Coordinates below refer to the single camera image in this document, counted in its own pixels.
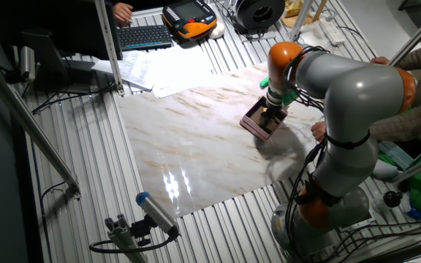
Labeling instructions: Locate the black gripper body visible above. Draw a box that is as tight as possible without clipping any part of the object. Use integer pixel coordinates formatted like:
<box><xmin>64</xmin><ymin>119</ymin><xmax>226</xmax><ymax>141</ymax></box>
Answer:
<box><xmin>264</xmin><ymin>103</ymin><xmax>284</xmax><ymax>119</ymax></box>

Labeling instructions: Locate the pink gift box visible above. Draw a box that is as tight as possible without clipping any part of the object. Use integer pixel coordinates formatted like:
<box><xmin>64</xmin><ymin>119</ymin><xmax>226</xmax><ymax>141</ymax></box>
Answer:
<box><xmin>239</xmin><ymin>95</ymin><xmax>289</xmax><ymax>142</ymax></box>

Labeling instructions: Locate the brown-sleeved person's left forearm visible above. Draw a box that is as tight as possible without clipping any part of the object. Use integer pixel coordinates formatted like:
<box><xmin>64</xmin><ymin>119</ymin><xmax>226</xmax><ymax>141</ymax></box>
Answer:
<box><xmin>369</xmin><ymin>96</ymin><xmax>421</xmax><ymax>143</ymax></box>

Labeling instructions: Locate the blue open box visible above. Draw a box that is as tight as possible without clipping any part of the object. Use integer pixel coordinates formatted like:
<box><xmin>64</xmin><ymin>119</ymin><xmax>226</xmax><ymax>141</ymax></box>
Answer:
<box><xmin>378</xmin><ymin>137</ymin><xmax>421</xmax><ymax>171</ymax></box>

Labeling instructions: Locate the brown-sleeved person's left hand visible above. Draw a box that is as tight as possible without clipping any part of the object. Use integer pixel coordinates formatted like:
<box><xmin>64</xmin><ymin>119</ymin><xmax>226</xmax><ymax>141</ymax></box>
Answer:
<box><xmin>310</xmin><ymin>121</ymin><xmax>329</xmax><ymax>144</ymax></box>

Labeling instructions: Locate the brown-sleeved person's right hand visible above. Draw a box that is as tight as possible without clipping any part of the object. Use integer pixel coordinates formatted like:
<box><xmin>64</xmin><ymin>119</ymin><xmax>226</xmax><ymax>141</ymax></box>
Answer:
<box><xmin>370</xmin><ymin>56</ymin><xmax>391</xmax><ymax>67</ymax></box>

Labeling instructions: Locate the dark-sleeved person's right hand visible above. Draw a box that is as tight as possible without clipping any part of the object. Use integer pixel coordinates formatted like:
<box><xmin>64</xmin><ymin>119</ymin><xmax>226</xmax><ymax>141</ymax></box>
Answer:
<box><xmin>112</xmin><ymin>2</ymin><xmax>134</xmax><ymax>28</ymax></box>

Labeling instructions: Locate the white printed paper sheet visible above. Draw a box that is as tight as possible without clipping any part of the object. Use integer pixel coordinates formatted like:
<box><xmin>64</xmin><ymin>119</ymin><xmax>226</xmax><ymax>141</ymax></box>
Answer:
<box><xmin>151</xmin><ymin>45</ymin><xmax>216</xmax><ymax>99</ymax></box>
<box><xmin>91</xmin><ymin>58</ymin><xmax>124</xmax><ymax>77</ymax></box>
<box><xmin>118</xmin><ymin>50</ymin><xmax>157</xmax><ymax>91</ymax></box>

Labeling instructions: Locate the aluminium profile beam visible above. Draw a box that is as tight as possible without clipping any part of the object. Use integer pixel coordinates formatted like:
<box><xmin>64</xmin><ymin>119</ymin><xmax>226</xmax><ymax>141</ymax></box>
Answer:
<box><xmin>388</xmin><ymin>2</ymin><xmax>421</xmax><ymax>67</ymax></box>
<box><xmin>289</xmin><ymin>0</ymin><xmax>314</xmax><ymax>42</ymax></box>
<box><xmin>390</xmin><ymin>148</ymin><xmax>421</xmax><ymax>184</ymax></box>
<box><xmin>0</xmin><ymin>50</ymin><xmax>83</xmax><ymax>200</ymax></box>
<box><xmin>93</xmin><ymin>0</ymin><xmax>126</xmax><ymax>97</ymax></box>

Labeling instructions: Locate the black filament spool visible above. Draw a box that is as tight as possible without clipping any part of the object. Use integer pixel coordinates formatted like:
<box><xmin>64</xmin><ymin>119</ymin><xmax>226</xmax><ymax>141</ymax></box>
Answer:
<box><xmin>234</xmin><ymin>0</ymin><xmax>287</xmax><ymax>36</ymax></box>

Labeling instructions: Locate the white rounded object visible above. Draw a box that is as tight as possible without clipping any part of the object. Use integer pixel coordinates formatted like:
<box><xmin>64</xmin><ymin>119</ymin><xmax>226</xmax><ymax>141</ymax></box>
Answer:
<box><xmin>209</xmin><ymin>21</ymin><xmax>227</xmax><ymax>40</ymax></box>

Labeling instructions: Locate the white power strip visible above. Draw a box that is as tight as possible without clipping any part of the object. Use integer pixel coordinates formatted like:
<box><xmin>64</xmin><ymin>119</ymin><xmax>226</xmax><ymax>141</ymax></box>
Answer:
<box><xmin>318</xmin><ymin>18</ymin><xmax>346</xmax><ymax>47</ymax></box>

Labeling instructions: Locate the round wooden board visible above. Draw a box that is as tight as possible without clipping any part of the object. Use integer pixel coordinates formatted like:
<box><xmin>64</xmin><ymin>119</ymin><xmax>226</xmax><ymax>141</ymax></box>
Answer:
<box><xmin>281</xmin><ymin>0</ymin><xmax>328</xmax><ymax>29</ymax></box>

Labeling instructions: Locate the yellow soft object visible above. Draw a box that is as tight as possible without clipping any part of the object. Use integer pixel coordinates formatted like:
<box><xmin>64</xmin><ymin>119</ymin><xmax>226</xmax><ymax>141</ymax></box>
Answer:
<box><xmin>285</xmin><ymin>0</ymin><xmax>305</xmax><ymax>18</ymax></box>

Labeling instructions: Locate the orange and black teach pendant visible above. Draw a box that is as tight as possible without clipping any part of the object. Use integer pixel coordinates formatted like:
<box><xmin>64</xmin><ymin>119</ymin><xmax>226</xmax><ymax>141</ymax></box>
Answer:
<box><xmin>162</xmin><ymin>0</ymin><xmax>219</xmax><ymax>40</ymax></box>

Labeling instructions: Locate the black round knob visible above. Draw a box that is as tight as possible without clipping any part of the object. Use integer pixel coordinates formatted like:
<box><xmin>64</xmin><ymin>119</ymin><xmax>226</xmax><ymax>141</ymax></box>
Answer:
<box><xmin>382</xmin><ymin>190</ymin><xmax>404</xmax><ymax>209</ymax></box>

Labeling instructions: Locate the black keyboard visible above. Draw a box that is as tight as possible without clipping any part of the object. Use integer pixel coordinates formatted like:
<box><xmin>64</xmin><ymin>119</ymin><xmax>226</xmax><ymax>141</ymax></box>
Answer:
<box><xmin>117</xmin><ymin>24</ymin><xmax>173</xmax><ymax>51</ymax></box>

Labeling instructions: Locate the black monitor base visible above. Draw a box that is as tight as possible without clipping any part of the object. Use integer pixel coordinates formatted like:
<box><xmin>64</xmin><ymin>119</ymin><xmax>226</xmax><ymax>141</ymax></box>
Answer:
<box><xmin>20</xmin><ymin>31</ymin><xmax>95</xmax><ymax>95</ymax></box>

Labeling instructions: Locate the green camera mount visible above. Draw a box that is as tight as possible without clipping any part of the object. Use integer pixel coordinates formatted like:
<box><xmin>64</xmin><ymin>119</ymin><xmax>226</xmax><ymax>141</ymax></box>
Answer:
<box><xmin>259</xmin><ymin>75</ymin><xmax>300</xmax><ymax>107</ymax></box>

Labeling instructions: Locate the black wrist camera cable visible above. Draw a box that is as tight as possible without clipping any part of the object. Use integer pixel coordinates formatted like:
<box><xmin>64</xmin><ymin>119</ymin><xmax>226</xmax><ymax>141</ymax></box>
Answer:
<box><xmin>284</xmin><ymin>45</ymin><xmax>325</xmax><ymax>113</ymax></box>

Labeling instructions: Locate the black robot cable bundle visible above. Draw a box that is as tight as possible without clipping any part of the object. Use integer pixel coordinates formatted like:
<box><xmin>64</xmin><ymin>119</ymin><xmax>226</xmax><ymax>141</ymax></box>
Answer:
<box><xmin>285</xmin><ymin>142</ymin><xmax>328</xmax><ymax>262</ymax></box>

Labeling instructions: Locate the thin black spool cable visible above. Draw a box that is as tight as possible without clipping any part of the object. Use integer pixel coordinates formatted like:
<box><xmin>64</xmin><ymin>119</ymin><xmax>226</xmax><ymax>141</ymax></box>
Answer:
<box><xmin>216</xmin><ymin>0</ymin><xmax>268</xmax><ymax>42</ymax></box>

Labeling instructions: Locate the silver depth camera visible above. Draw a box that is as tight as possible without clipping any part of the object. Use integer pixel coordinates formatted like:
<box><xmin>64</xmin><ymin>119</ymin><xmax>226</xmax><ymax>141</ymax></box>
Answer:
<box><xmin>134</xmin><ymin>191</ymin><xmax>181</xmax><ymax>239</ymax></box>

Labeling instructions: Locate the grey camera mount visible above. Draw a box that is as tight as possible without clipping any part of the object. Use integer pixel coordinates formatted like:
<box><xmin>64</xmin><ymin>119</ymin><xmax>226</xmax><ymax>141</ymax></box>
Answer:
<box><xmin>103</xmin><ymin>213</ymin><xmax>153</xmax><ymax>263</ymax></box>

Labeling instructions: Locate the small silver camera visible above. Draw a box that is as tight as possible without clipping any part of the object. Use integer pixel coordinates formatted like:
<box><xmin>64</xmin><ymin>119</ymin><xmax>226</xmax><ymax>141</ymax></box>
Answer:
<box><xmin>19</xmin><ymin>45</ymin><xmax>37</xmax><ymax>84</ymax></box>

